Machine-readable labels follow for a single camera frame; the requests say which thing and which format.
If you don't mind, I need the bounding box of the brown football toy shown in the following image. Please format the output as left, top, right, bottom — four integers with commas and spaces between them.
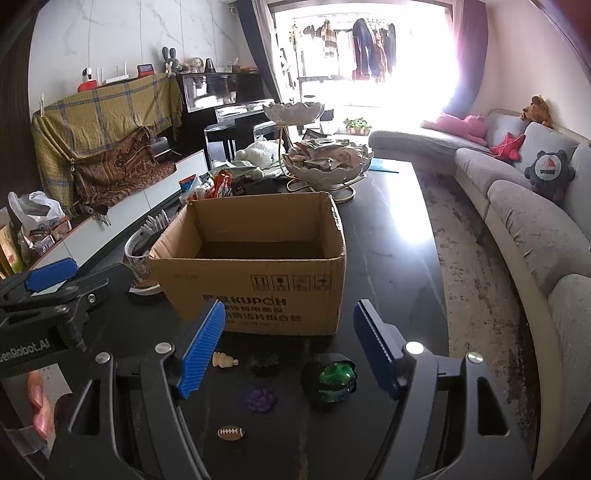
217, 425, 246, 445

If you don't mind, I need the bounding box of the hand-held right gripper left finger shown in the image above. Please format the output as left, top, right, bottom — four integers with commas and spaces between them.
46, 300, 227, 480

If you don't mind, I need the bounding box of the red star plush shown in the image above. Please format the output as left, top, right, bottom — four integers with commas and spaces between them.
489, 133, 527, 163

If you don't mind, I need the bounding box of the white tv cabinet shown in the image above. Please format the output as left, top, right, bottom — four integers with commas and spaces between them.
28, 150, 211, 274

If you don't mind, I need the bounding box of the green potted plant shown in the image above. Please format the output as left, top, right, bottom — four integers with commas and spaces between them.
342, 117, 372, 136

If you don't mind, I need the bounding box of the patterned white cup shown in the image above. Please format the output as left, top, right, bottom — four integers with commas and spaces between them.
124, 226, 168, 287

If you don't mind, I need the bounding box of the black marble desktop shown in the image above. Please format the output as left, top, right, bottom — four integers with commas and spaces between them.
0, 159, 451, 480

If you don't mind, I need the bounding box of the red snack packet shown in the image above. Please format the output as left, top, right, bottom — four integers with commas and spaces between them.
213, 170, 237, 199

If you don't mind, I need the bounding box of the patterned floor rug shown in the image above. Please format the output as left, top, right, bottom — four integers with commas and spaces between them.
416, 170, 555, 480

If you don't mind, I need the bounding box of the clothes rack with clothes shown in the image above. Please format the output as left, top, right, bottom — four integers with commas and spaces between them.
290, 17, 399, 85

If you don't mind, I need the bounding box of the grey sofa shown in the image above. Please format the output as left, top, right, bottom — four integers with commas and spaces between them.
368, 108, 591, 480

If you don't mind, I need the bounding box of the person's left hand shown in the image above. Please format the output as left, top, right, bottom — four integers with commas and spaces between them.
25, 371, 55, 440

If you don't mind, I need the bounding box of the white two-tier fruit bowl stand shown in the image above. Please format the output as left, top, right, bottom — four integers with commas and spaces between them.
263, 102, 375, 204

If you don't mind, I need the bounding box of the white plush toy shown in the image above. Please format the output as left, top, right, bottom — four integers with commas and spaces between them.
235, 140, 285, 169

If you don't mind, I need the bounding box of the brown patterned cloth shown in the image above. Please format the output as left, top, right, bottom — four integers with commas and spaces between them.
74, 127, 178, 219

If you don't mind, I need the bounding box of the grey rabbit figurine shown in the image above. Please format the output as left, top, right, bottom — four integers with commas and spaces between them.
161, 46, 182, 77

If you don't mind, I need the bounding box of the white router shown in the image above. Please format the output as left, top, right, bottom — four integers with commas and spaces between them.
99, 64, 131, 86

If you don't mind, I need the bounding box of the green and yellow snack bag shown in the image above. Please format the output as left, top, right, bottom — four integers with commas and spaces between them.
0, 208, 29, 280

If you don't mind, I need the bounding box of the navy round plush pillow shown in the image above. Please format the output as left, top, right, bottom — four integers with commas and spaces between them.
524, 150, 577, 205

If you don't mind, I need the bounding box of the pink plush toy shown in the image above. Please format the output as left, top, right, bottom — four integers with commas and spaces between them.
421, 113, 489, 147

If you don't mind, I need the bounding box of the brown cardboard box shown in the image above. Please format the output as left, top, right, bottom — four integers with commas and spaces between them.
148, 191, 347, 337

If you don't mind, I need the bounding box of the white plastic bag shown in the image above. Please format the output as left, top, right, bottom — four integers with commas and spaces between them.
8, 191, 65, 232

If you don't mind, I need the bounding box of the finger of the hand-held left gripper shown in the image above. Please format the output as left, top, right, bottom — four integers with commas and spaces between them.
54, 263, 140, 349
0, 257, 79, 306

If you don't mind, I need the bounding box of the yellow plaid blanket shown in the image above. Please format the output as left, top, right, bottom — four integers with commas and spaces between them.
31, 73, 184, 217

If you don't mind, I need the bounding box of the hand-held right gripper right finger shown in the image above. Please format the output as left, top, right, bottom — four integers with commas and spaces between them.
353, 299, 537, 480

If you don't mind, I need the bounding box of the dark curtain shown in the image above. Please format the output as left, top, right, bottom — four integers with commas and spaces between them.
236, 0, 291, 105

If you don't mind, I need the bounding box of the blue and red small box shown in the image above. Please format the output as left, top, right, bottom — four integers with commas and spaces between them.
179, 175, 205, 202

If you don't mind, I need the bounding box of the pile of snack packets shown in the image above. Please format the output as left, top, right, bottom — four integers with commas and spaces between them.
288, 137, 370, 169

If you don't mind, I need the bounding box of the purple flower toy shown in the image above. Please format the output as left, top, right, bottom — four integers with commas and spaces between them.
244, 385, 277, 414

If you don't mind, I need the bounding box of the purple curtain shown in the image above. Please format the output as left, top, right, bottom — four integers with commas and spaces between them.
442, 0, 491, 116

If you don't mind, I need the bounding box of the black and green ball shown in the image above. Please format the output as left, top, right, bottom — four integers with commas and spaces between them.
301, 353, 359, 407

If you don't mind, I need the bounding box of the small black toy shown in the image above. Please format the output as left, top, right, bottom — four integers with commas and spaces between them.
247, 353, 280, 377

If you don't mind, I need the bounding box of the brown teddy bear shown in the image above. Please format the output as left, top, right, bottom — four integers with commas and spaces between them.
521, 95, 554, 129

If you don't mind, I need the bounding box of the black piano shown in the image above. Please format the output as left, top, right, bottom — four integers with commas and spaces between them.
178, 71, 279, 172

